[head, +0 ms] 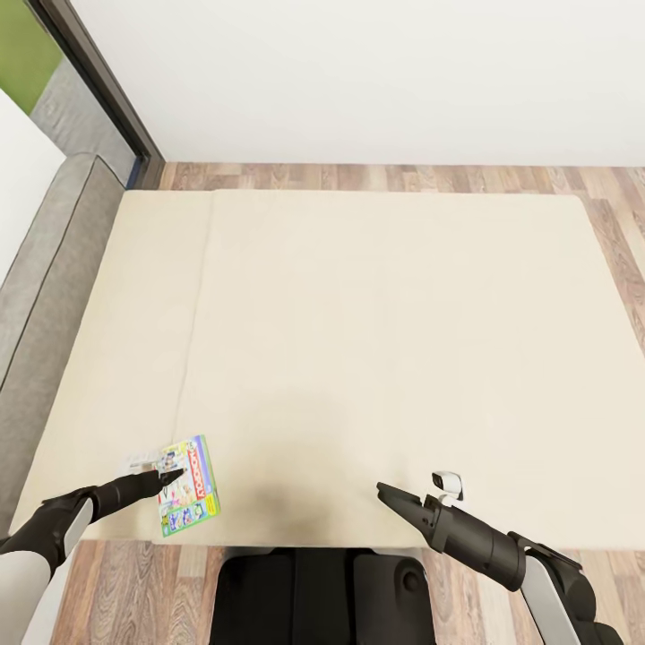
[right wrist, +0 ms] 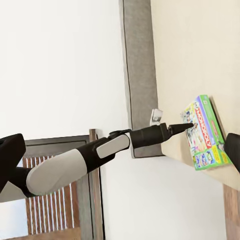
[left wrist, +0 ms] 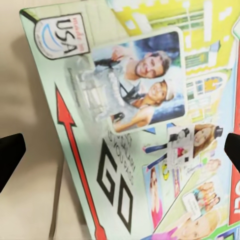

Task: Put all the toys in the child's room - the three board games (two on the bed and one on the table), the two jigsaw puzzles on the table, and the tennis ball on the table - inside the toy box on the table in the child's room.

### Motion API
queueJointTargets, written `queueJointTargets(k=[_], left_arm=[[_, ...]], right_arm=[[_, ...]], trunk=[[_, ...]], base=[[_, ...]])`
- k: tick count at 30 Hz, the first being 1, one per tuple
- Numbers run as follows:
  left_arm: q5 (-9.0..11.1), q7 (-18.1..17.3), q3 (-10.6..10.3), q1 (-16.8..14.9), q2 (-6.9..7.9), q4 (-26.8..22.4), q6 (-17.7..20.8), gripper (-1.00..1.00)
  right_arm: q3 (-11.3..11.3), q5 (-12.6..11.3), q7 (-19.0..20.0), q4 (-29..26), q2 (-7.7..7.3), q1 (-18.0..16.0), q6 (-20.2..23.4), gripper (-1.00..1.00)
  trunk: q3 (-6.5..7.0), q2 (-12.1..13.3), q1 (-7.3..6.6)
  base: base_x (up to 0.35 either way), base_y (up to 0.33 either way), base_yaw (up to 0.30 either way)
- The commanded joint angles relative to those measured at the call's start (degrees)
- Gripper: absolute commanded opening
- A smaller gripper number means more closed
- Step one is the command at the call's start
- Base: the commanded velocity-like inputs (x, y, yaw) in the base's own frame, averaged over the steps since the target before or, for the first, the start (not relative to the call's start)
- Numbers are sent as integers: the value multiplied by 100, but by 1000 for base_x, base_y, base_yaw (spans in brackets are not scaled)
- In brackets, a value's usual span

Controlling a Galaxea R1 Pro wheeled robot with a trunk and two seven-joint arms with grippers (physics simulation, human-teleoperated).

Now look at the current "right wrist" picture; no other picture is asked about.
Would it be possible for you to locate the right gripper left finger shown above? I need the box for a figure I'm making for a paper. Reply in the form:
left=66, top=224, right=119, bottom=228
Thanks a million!
left=0, top=133, right=26, bottom=193

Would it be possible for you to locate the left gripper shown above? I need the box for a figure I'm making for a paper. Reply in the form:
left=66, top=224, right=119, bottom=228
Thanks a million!
left=141, top=122, right=194, bottom=147

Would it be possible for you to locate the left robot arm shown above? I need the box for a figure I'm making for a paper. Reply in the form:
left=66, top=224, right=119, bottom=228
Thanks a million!
left=0, top=109, right=194, bottom=203

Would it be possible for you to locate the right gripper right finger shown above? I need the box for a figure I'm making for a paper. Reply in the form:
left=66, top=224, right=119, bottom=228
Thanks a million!
left=224, top=133, right=240, bottom=173

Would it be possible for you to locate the board game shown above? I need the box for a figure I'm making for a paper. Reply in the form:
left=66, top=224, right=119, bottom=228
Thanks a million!
left=180, top=94, right=232, bottom=171

